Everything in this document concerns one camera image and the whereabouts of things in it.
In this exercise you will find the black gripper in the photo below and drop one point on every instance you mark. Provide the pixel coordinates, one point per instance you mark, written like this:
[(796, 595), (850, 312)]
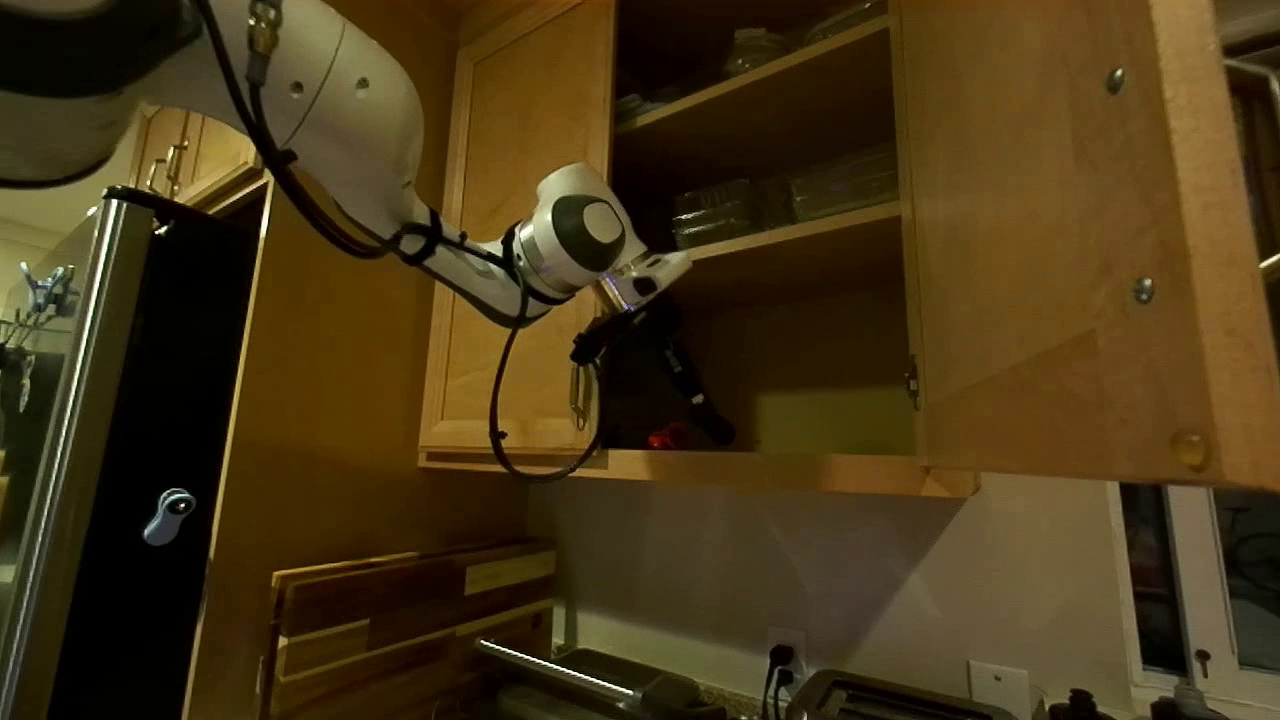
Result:
[(661, 372)]

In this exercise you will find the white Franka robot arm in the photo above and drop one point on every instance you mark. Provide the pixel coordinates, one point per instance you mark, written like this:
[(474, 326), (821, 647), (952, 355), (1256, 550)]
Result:
[(333, 93)]

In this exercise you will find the small red object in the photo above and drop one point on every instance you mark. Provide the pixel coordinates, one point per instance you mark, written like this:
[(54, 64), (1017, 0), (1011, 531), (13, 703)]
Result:
[(661, 436)]

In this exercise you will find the wide wooden cabinet door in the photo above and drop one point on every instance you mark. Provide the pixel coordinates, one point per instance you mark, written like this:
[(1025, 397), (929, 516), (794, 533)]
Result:
[(1053, 264)]

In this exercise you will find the small wooden overhead cabinet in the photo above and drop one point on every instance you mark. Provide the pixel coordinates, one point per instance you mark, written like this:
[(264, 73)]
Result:
[(203, 145)]

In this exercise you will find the clear glass dish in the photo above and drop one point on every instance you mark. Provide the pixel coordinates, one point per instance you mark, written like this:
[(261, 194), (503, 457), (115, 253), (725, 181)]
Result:
[(758, 48), (715, 214), (843, 185)]

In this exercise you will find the large wooden cutting board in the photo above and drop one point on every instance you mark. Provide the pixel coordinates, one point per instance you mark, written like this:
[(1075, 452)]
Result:
[(384, 585)]

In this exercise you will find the stainless steel refrigerator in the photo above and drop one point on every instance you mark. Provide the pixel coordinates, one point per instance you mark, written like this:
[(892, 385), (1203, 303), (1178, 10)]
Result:
[(145, 400)]

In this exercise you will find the white bottle black cap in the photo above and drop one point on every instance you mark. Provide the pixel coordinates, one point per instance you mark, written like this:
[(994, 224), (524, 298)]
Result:
[(1082, 704)]

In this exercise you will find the silver star-shaped decoration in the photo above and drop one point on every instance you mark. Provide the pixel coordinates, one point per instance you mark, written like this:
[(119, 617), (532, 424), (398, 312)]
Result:
[(47, 287)]

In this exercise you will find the white framed window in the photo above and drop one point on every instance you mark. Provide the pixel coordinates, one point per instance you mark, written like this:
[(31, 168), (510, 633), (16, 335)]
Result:
[(1244, 585)]

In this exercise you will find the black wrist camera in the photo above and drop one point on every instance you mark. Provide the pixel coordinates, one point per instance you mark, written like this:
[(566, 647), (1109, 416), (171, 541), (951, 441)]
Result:
[(598, 345)]

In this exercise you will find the wooden wall cabinet carcass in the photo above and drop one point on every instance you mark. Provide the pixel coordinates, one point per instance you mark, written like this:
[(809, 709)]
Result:
[(786, 473)]

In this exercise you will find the white wall outlet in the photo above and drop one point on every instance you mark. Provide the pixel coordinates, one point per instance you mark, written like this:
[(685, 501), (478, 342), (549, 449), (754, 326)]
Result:
[(1002, 684)]

